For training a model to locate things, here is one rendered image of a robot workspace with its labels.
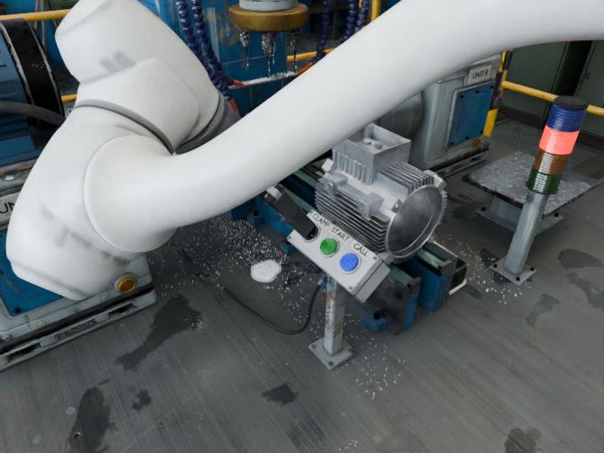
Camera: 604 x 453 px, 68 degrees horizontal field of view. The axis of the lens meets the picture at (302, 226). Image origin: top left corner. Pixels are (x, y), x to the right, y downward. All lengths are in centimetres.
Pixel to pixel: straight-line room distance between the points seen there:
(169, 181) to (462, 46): 22
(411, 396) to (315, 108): 65
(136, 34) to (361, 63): 23
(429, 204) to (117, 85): 68
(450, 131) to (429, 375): 79
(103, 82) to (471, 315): 84
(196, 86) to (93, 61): 10
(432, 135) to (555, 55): 289
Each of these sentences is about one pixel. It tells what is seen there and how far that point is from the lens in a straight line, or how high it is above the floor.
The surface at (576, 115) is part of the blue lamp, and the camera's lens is 100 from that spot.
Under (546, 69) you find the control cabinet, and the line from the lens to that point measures 428.
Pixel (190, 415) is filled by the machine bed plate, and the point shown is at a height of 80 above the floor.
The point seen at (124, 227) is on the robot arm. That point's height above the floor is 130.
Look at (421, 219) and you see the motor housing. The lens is 98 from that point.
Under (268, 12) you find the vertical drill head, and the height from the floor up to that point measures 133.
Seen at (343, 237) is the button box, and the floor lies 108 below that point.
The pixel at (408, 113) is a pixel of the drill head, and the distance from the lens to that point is 131.
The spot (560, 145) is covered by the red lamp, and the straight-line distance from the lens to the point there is 102.
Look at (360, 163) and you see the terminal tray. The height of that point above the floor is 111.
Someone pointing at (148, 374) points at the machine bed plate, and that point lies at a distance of 93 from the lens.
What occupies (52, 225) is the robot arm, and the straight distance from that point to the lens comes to 41.
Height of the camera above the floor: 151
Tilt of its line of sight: 35 degrees down
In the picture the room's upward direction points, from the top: straight up
